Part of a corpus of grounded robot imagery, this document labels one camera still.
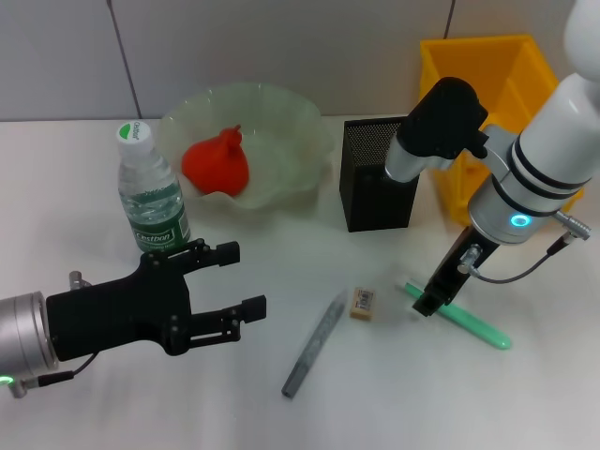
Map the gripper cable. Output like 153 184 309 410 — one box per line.
472 210 592 285
0 353 99 399

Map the clear green-label water bottle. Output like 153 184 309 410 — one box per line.
115 120 192 254

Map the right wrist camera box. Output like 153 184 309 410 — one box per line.
383 77 491 183

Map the translucent green fruit plate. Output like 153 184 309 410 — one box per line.
158 82 335 211

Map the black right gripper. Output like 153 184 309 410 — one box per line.
412 225 499 318

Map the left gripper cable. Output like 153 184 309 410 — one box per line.
0 353 99 399

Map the yellow plastic bin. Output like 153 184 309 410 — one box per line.
419 33 585 225

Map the beige eraser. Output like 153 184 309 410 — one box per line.
349 286 378 323

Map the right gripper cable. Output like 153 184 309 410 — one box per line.
472 210 592 285

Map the red-orange fruit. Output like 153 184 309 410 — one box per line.
181 124 251 198

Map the grey pen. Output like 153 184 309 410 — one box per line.
280 289 351 398

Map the black mesh pen holder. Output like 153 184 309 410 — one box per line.
338 116 422 233

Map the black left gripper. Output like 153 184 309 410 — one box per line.
45 238 269 363

